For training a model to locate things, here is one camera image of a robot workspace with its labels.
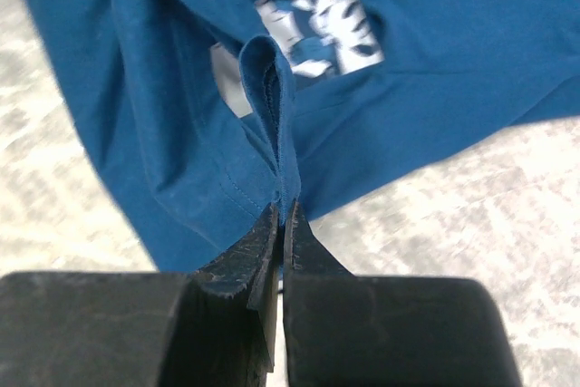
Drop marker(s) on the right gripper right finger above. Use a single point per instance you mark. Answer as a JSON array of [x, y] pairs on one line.
[[347, 330]]

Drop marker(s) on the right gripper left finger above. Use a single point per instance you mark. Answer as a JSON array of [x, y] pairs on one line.
[[212, 327]]

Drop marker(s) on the blue printed t-shirt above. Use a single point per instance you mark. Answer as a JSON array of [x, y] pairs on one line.
[[198, 114]]

